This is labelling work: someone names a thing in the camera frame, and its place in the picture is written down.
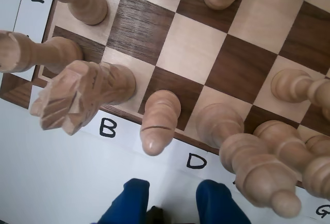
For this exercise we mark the light wooden queen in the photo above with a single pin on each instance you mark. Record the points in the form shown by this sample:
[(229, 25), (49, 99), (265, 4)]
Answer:
[(247, 162)]

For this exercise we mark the light wooden bishop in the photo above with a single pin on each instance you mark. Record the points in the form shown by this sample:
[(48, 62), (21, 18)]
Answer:
[(321, 145), (159, 120)]

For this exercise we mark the light wooden knight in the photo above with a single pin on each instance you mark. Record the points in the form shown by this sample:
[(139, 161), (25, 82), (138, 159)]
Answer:
[(85, 92)]

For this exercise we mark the light wooden king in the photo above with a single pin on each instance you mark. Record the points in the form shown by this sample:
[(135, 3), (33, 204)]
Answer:
[(278, 141)]

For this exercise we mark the wooden chessboard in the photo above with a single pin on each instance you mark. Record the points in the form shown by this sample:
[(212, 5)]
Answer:
[(196, 40)]

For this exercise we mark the paper strip with numbers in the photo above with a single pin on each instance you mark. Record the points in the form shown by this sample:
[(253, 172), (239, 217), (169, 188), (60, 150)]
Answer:
[(31, 20)]

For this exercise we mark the light wooden rook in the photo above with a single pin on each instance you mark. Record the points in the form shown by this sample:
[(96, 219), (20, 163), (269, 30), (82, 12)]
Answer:
[(51, 51)]

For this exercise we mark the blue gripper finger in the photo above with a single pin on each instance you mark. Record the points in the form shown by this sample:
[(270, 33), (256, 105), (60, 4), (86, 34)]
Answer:
[(216, 203), (131, 200)]

